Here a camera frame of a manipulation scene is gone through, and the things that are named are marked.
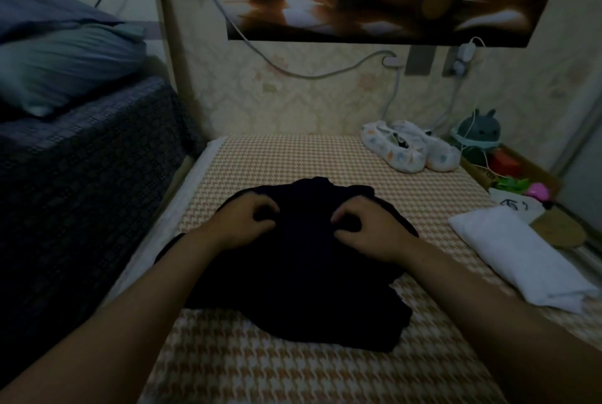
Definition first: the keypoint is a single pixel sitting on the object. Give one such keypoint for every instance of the dark patterned bed cover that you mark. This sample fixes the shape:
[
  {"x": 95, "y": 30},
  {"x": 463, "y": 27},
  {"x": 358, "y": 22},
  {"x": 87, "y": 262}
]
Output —
[{"x": 80, "y": 201}]

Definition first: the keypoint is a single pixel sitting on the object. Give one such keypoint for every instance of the black tree print t-shirt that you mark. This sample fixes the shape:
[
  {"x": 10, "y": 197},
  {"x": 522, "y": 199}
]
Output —
[{"x": 301, "y": 295}]

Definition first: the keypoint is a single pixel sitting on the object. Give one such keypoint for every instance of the blue pillow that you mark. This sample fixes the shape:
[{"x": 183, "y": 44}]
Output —
[{"x": 42, "y": 9}]

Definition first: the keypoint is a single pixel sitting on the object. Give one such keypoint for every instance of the grey-green pillow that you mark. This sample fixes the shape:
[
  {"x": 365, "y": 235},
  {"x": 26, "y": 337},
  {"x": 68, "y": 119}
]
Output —
[{"x": 66, "y": 70}]

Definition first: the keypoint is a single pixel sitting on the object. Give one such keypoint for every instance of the pink ball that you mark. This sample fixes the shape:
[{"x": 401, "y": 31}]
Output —
[{"x": 538, "y": 192}]

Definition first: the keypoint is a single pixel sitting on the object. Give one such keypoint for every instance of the white polo shirt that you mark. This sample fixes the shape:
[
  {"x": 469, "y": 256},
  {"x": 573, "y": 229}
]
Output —
[{"x": 517, "y": 258}]

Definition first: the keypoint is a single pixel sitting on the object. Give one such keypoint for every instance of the red toy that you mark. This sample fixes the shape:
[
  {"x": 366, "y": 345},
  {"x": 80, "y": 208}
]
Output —
[{"x": 506, "y": 164}]

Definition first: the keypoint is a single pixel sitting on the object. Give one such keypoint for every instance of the white wall plug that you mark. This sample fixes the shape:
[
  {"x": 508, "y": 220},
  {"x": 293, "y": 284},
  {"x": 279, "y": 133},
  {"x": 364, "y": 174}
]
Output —
[{"x": 394, "y": 61}]

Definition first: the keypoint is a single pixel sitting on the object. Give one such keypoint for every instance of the wooden bedside tray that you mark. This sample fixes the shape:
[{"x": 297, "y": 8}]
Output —
[{"x": 564, "y": 230}]

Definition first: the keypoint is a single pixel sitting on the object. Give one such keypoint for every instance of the grey wall socket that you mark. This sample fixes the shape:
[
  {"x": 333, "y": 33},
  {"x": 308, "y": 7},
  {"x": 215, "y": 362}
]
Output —
[{"x": 419, "y": 61}]

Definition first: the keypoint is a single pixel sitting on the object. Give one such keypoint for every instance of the white charger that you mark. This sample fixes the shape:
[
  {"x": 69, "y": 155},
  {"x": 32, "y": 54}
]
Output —
[{"x": 465, "y": 56}]

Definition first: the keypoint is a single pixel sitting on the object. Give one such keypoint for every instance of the teal round bunny lamp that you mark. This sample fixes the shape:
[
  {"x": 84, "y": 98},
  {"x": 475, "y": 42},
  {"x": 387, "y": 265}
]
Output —
[{"x": 477, "y": 131}]

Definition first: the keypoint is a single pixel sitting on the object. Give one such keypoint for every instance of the person's left hand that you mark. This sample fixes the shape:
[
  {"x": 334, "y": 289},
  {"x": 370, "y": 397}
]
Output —
[{"x": 240, "y": 223}]

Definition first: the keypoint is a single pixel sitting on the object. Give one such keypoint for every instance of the person's left forearm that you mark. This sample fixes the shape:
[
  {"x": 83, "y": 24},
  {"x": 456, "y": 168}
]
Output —
[{"x": 103, "y": 333}]

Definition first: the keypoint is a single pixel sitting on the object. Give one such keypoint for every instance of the person's right forearm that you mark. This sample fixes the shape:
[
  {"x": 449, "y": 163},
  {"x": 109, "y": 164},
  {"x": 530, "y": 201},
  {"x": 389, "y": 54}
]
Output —
[{"x": 508, "y": 333}]

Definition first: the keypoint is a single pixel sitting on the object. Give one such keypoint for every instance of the green toy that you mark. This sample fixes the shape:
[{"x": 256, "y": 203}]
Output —
[{"x": 511, "y": 186}]

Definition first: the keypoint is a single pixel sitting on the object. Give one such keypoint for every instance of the person's right hand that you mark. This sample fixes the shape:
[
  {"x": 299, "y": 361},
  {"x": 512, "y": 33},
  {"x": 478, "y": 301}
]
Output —
[{"x": 376, "y": 233}]

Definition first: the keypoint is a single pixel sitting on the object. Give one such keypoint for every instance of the grey sliding door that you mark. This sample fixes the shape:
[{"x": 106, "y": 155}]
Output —
[{"x": 583, "y": 183}]

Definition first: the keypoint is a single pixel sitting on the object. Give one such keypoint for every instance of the white printed card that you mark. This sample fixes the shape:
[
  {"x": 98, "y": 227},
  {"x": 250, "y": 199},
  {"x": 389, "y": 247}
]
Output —
[{"x": 515, "y": 203}]

